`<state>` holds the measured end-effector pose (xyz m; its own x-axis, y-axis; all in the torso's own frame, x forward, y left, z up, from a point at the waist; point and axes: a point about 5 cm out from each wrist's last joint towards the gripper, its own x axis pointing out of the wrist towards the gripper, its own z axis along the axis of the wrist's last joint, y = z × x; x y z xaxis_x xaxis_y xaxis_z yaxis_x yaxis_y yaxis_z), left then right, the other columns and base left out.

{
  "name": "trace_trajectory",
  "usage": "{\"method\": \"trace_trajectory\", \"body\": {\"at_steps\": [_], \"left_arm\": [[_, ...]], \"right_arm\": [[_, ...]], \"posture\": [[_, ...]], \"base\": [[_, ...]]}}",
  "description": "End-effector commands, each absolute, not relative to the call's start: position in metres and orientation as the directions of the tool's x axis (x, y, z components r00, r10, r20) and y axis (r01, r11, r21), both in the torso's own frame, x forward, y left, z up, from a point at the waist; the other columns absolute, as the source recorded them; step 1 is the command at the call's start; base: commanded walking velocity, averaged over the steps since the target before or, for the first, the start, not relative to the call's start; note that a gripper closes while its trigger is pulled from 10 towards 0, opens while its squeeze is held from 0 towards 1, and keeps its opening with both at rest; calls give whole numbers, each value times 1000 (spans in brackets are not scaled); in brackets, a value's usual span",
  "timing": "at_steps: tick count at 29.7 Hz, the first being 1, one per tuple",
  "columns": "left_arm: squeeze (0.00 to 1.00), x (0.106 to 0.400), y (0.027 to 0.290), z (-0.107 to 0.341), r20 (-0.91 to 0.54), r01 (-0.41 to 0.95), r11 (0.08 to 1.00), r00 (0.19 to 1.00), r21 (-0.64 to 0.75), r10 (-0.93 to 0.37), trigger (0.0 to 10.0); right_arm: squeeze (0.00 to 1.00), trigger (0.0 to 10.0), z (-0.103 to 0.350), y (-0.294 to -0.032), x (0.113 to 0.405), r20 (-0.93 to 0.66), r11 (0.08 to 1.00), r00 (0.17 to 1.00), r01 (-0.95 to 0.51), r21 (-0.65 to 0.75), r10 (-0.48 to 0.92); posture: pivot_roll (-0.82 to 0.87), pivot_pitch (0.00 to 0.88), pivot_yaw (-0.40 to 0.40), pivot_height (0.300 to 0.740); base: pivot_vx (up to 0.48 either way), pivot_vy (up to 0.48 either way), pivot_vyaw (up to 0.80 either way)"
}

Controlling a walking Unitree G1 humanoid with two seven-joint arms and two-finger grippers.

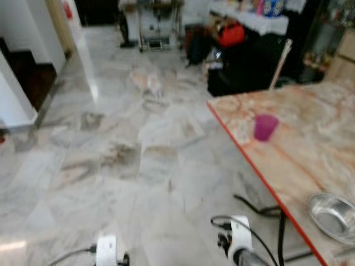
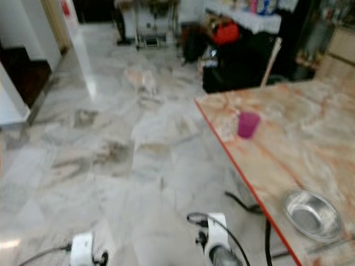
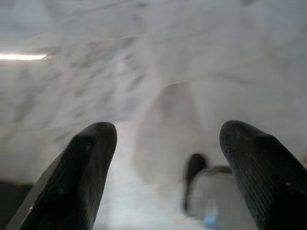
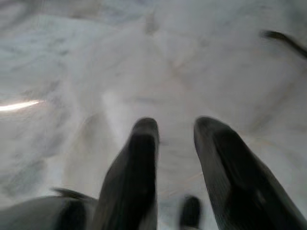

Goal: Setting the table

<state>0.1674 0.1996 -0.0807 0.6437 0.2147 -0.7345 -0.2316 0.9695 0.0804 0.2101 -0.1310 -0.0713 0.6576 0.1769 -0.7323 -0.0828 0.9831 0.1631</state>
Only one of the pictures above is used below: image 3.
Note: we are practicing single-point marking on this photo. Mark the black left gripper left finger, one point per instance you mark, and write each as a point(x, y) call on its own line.
point(76, 177)

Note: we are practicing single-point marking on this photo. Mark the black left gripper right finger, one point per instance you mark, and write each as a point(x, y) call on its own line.
point(268, 177)

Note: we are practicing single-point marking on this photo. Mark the grey black robot left leg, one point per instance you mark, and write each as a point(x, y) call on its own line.
point(208, 191)

